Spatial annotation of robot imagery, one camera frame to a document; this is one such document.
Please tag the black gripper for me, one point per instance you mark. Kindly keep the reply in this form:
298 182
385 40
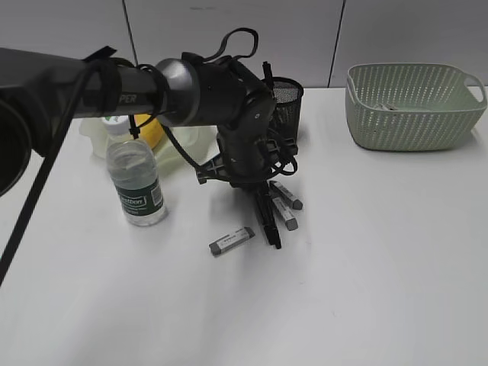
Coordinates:
249 155

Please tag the grey white eraser back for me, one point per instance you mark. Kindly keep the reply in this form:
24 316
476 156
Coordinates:
289 198

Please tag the grey white eraser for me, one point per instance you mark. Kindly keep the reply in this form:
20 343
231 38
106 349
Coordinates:
231 240
289 198
284 213

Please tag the grey white eraser front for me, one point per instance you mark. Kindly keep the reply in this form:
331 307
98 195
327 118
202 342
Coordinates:
231 240

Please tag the yellow mango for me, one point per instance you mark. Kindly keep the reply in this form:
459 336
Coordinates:
152 133

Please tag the clear water bottle green label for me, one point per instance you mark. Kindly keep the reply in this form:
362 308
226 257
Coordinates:
132 168

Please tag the white waste paper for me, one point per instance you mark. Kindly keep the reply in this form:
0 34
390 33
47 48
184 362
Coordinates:
388 107

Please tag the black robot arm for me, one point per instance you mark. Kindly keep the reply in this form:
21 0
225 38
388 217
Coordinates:
41 94

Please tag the pale green wavy plate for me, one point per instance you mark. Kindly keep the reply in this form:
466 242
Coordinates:
104 131

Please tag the black mesh pen holder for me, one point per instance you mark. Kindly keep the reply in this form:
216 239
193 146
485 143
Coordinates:
288 94

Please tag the light green woven basket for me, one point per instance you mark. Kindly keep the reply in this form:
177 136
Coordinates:
442 105

